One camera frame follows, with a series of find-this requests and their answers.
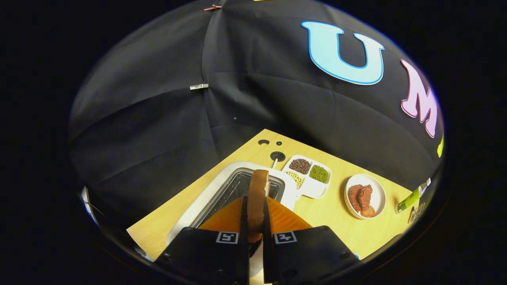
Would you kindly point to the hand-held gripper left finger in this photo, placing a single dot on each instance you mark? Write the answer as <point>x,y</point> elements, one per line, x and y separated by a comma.
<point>243,237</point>

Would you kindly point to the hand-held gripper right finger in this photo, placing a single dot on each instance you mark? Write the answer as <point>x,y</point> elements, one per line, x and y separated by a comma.
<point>267,237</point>

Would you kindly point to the toasted bread slice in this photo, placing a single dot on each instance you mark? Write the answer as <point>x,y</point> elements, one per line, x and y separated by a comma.
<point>257,198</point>

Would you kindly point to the white toaster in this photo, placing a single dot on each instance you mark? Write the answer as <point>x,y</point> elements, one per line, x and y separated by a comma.
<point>203,202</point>

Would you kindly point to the white divided dish with beans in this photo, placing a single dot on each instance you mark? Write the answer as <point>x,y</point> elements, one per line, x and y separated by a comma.
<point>313,190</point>

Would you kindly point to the brown cooked meat slice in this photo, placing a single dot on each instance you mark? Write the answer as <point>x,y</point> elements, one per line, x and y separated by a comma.
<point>365,196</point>
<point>353,198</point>

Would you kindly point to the red tomato slice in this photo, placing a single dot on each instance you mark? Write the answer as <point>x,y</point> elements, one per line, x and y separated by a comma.
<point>368,212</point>

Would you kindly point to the round beige plate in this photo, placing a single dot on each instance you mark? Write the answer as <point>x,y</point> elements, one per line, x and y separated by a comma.
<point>378,194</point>

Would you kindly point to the green label plastic bottle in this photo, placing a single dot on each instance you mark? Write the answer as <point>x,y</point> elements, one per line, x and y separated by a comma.
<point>408,202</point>

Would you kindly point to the black backdrop cloth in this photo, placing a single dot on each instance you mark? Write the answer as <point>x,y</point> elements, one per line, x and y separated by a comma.
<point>158,118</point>

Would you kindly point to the silver cloth clip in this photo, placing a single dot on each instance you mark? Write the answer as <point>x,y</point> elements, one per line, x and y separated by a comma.
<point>199,86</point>

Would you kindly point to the red cloth clip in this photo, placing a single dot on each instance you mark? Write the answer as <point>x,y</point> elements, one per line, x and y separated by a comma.
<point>212,7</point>

